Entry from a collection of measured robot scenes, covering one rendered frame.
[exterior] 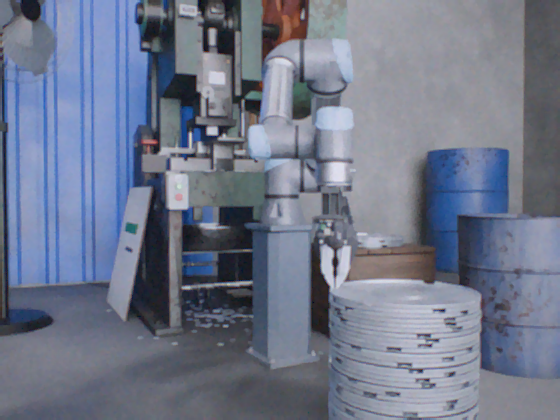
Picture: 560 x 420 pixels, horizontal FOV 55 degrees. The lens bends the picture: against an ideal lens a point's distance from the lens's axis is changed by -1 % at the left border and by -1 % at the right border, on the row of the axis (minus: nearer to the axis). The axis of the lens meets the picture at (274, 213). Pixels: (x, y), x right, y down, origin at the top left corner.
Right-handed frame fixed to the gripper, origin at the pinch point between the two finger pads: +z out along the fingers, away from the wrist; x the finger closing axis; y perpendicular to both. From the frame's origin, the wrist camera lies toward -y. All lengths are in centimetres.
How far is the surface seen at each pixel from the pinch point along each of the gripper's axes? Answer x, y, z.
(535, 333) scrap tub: 49, -63, 23
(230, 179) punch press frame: -62, -101, -25
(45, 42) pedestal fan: -138, -82, -83
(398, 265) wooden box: 7, -93, 8
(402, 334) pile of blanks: 14.3, 15.2, 6.2
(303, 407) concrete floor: -12.3, -22.9, 36.4
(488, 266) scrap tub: 36, -66, 4
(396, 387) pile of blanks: 13.3, 13.8, 16.1
